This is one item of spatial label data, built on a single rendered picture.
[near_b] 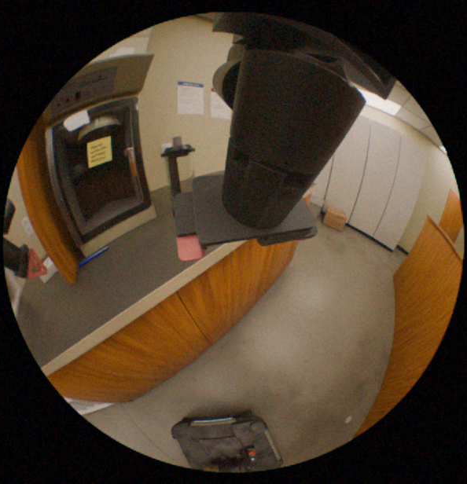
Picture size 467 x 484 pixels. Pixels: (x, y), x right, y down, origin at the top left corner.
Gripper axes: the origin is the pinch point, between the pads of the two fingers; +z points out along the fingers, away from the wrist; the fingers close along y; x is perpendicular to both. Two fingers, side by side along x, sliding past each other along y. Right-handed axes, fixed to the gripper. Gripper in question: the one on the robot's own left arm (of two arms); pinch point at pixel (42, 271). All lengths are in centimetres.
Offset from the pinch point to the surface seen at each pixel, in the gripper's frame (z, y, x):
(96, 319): 6.9, -18.2, 10.1
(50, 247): 1.0, -2.2, -6.6
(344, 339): 74, -143, 81
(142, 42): -37, -27, -60
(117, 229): 19.9, -15.5, -17.8
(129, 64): -26, -28, -41
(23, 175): -17.5, -1.6, -17.1
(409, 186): -9, -360, -44
